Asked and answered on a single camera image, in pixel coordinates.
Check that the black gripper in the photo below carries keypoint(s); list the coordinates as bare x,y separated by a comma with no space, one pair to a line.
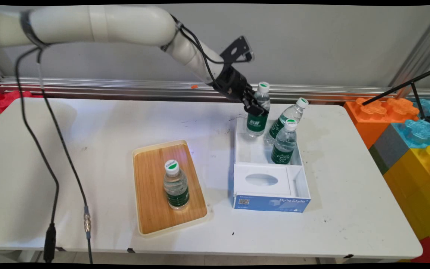
233,84

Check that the green label water bottle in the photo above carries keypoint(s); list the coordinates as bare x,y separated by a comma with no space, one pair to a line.
177,190
256,125
283,147
287,116

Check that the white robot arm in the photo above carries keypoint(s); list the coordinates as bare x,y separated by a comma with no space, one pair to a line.
125,22

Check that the white box with blue print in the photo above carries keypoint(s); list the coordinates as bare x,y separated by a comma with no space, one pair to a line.
271,203

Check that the orange toy brick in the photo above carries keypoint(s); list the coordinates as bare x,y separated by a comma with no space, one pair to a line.
368,123

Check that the bamboo tray with cream rim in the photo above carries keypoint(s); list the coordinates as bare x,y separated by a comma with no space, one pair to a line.
151,201

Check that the black tripod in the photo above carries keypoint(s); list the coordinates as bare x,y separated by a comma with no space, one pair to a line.
401,85

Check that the cyan toy brick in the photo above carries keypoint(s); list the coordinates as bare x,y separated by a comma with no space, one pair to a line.
416,134
429,108

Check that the yellow toy brick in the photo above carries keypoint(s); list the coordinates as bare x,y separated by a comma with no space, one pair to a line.
416,186

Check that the red toy brick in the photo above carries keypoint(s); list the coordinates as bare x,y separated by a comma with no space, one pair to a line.
429,252
2,99

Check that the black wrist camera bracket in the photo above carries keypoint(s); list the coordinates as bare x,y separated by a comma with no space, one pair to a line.
237,48

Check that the aluminium frame rail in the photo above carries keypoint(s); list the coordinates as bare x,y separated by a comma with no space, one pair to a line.
88,87

